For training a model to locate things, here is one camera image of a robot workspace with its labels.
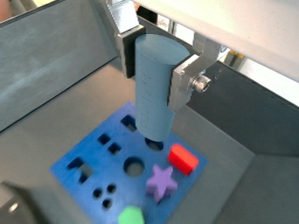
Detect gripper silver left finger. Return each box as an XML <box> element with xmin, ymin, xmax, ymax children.
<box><xmin>101</xmin><ymin>0</ymin><xmax>145</xmax><ymax>78</ymax></box>

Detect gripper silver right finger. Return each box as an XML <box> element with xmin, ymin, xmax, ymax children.
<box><xmin>168</xmin><ymin>33</ymin><xmax>221</xmax><ymax>112</ymax></box>

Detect light blue oval cylinder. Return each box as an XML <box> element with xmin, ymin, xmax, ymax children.
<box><xmin>134</xmin><ymin>34</ymin><xmax>189</xmax><ymax>142</ymax></box>

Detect red block with orange top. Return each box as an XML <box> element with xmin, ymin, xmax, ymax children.
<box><xmin>168</xmin><ymin>143</ymin><xmax>198</xmax><ymax>175</ymax></box>

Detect purple star prism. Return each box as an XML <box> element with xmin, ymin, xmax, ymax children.
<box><xmin>145</xmin><ymin>164</ymin><xmax>177</xmax><ymax>204</ymax></box>

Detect blue shape sorter block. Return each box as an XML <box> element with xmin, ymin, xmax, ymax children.
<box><xmin>50</xmin><ymin>102</ymin><xmax>208</xmax><ymax>224</ymax></box>

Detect green hexagon peg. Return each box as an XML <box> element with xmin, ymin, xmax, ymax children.
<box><xmin>117</xmin><ymin>206</ymin><xmax>145</xmax><ymax>224</ymax></box>

